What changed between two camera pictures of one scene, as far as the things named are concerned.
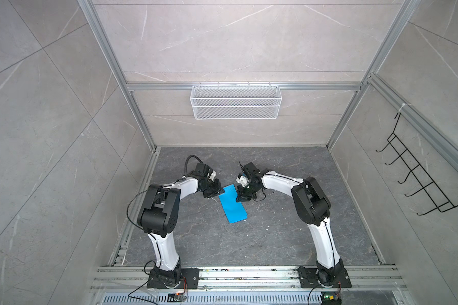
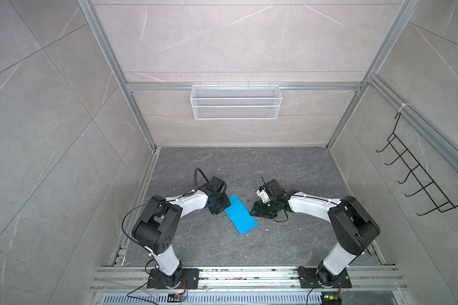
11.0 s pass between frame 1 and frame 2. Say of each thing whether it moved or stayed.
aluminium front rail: stayed
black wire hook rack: stayed
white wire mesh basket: stayed
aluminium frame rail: stayed
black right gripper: moved
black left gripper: moved
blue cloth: moved
